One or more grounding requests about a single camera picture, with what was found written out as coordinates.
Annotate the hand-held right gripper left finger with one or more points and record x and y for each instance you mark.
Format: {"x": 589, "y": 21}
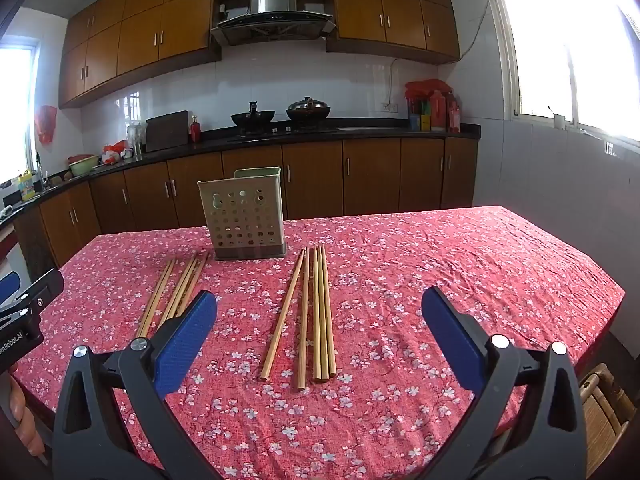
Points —
{"x": 185, "y": 342}

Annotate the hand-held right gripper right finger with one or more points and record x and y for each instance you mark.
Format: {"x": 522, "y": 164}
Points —
{"x": 450, "y": 335}

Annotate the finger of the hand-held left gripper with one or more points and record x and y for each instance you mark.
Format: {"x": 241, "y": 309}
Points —
{"x": 7, "y": 287}
{"x": 45, "y": 287}

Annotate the beige perforated chopstick holder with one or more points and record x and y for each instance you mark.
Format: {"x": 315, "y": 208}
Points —
{"x": 240, "y": 210}

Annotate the person's left hand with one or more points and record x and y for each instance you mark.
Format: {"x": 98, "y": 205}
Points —
{"x": 19, "y": 405}

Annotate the red floral tablecloth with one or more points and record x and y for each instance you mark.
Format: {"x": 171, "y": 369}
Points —
{"x": 400, "y": 285}

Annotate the yellow detergent bottle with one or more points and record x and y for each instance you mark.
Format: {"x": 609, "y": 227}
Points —
{"x": 26, "y": 187}

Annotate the metal faucet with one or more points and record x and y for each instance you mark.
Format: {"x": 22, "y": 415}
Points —
{"x": 37, "y": 170}

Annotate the green basin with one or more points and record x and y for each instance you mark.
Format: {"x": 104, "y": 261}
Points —
{"x": 84, "y": 166}

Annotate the red and white bag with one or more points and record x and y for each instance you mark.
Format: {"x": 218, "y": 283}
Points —
{"x": 116, "y": 152}

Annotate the bamboo chair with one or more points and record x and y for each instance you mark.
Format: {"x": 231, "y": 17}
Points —
{"x": 600, "y": 410}

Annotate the clear plastic container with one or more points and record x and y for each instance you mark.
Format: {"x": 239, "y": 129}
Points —
{"x": 136, "y": 140}

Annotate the small side window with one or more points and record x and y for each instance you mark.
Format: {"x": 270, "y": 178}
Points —
{"x": 15, "y": 110}

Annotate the brown wooden base cabinets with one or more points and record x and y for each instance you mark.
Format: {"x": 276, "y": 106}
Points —
{"x": 370, "y": 175}

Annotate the dark wooden cutting board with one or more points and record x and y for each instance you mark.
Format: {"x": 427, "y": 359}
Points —
{"x": 166, "y": 132}

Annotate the small red bottle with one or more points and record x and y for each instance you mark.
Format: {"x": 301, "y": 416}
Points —
{"x": 195, "y": 132}

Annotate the black kitchen countertop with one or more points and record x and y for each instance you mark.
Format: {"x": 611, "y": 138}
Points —
{"x": 380, "y": 131}

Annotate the colourful box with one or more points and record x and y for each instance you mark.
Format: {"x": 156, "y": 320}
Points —
{"x": 419, "y": 121}

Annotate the dark red bottle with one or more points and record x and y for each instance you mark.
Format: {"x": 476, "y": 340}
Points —
{"x": 453, "y": 115}

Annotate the tall red bottle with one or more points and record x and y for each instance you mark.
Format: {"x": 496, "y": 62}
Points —
{"x": 438, "y": 112}

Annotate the black gas stove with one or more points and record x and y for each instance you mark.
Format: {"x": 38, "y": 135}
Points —
{"x": 280, "y": 132}

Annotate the black wok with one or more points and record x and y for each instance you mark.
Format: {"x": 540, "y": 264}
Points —
{"x": 252, "y": 119}

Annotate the white cup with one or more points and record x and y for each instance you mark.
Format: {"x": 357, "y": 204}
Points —
{"x": 558, "y": 121}

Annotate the dark pot with lid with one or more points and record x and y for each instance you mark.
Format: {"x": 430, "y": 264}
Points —
{"x": 307, "y": 110}

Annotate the large bright window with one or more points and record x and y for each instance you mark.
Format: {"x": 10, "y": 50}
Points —
{"x": 550, "y": 60}

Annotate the steel range hood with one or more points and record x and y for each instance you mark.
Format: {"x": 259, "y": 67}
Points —
{"x": 272, "y": 5}

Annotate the red plastic bag on wall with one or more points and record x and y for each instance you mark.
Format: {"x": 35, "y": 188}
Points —
{"x": 46, "y": 125}

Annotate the white wall socket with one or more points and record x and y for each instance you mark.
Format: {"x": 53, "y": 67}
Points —
{"x": 390, "y": 107}

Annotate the brown wooden wall cabinet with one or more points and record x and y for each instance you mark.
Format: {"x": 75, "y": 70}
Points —
{"x": 390, "y": 15}
{"x": 140, "y": 35}

